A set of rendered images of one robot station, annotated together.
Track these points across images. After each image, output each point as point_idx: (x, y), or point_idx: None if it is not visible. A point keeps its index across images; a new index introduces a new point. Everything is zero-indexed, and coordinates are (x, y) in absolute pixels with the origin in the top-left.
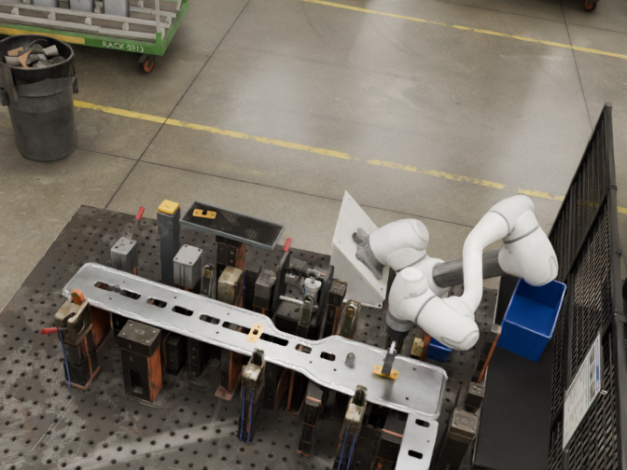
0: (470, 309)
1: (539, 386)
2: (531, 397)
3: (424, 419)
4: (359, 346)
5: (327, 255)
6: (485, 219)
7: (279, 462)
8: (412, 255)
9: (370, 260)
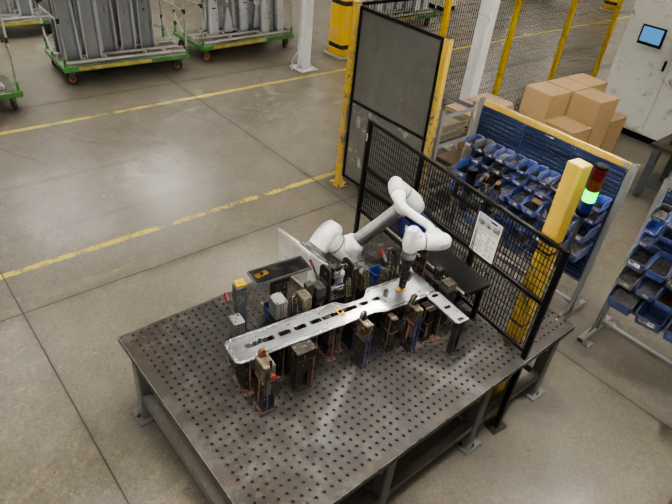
0: (439, 229)
1: (448, 254)
2: (451, 260)
3: (433, 293)
4: (379, 286)
5: None
6: (397, 194)
7: (385, 363)
8: (341, 238)
9: (321, 254)
